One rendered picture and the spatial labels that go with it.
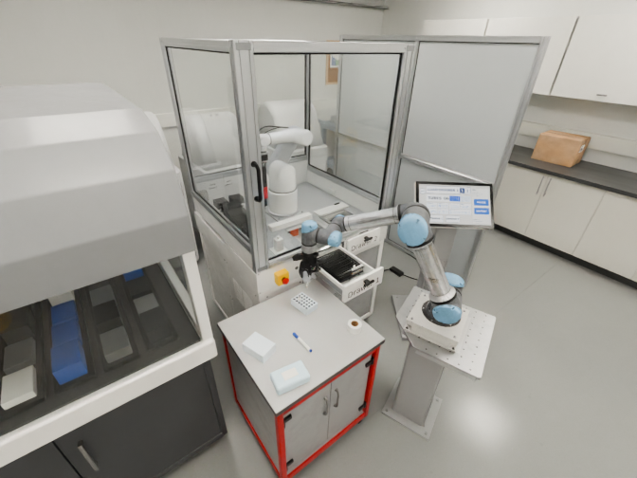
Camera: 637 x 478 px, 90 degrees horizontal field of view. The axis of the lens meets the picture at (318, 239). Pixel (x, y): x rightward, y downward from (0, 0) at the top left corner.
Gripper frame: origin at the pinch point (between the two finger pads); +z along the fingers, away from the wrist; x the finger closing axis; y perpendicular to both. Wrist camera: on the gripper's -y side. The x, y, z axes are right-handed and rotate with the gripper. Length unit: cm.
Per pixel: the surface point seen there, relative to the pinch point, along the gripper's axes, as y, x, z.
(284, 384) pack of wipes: 32, -43, 11
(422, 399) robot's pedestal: 65, 30, 66
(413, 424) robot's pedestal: 65, 28, 90
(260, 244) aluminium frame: -18.4, -14.3, -20.3
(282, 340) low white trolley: 11.6, -26.6, 15.7
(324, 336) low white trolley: 23.7, -10.1, 15.7
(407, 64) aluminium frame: -5, 78, -98
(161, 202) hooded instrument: -1, -60, -64
